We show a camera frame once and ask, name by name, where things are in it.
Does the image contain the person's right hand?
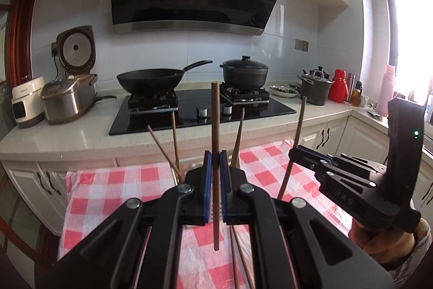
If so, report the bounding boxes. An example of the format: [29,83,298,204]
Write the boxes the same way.
[349,219,415,264]

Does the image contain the wall power outlet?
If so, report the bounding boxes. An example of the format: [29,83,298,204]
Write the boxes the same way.
[295,39,309,52]

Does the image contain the red thermos jug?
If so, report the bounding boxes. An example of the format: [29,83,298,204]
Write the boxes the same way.
[328,69,349,103]

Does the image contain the oil bottle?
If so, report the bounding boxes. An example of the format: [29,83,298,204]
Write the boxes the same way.
[349,81,363,107]

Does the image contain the pink water bottle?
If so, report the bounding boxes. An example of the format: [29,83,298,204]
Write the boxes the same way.
[376,64,395,117]

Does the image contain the steel vacuum flask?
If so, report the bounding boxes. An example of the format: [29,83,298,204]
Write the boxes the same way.
[346,73,357,102]

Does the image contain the dark grey stock pot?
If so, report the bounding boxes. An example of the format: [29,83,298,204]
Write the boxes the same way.
[298,66,333,106]

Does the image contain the silver open rice cooker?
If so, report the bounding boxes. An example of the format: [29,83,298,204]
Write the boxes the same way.
[41,25,98,124]

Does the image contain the white small kitchen appliance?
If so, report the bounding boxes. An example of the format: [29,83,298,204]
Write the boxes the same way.
[12,76,45,128]

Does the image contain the black wok pan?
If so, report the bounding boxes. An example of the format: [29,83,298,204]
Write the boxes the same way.
[117,60,213,97]

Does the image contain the black glass gas stove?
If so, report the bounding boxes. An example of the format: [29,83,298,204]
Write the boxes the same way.
[109,84,296,136]

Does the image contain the white lower cabinets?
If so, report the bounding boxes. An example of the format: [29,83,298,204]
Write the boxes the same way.
[0,116,433,236]

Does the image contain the small white dish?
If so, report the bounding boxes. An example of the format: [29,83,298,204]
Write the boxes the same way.
[269,85,299,98]

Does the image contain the red wooden glass door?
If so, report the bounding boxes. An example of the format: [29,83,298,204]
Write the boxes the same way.
[1,0,35,88]

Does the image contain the black lidded casserole pot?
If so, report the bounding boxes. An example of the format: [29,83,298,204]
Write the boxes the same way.
[219,56,269,91]

